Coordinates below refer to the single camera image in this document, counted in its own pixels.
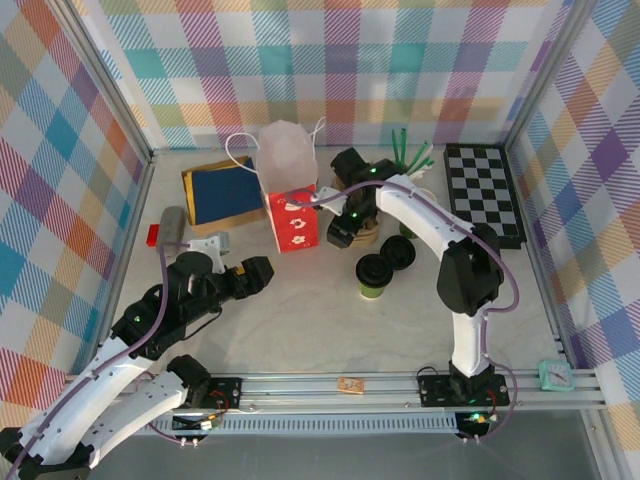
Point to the red white paper bag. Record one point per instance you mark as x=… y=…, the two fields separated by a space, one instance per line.
x=295 y=230

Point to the black cup lid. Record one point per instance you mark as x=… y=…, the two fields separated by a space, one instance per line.
x=375 y=269

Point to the green drinking straw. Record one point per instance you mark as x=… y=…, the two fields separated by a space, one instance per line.
x=403 y=147
x=425 y=162
x=396 y=147
x=419 y=156

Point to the blue paper napkin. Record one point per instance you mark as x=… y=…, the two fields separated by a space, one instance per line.
x=225 y=190

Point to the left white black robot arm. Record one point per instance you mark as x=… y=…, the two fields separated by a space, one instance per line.
x=75 y=395

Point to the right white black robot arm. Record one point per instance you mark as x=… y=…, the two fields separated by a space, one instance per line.
x=425 y=215

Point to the stack of black cup lids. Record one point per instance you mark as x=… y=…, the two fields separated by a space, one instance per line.
x=397 y=252

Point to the red block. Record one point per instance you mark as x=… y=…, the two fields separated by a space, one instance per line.
x=152 y=236

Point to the grey oblong case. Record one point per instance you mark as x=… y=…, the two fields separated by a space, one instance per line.
x=170 y=225

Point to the black grey chessboard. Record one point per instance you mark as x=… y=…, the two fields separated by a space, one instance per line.
x=482 y=195

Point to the small controller board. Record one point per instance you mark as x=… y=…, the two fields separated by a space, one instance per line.
x=200 y=424
x=475 y=419

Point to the small orange card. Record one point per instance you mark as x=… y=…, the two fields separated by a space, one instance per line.
x=351 y=385

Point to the teal alarm clock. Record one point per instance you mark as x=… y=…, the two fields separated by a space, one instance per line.
x=556 y=375

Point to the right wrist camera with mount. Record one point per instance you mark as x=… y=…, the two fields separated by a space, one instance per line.
x=330 y=195

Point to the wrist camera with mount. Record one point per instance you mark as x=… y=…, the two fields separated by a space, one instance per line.
x=330 y=195
x=207 y=245

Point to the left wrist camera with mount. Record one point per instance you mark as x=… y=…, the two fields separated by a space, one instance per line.
x=207 y=245

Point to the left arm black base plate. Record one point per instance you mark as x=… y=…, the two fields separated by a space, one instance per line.
x=227 y=392

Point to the aluminium mounting rail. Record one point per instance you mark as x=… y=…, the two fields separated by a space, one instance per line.
x=300 y=397

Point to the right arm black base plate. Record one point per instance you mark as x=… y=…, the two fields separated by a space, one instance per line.
x=432 y=392

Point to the aluminium frame post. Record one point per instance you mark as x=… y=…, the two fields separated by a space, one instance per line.
x=545 y=75
x=105 y=75

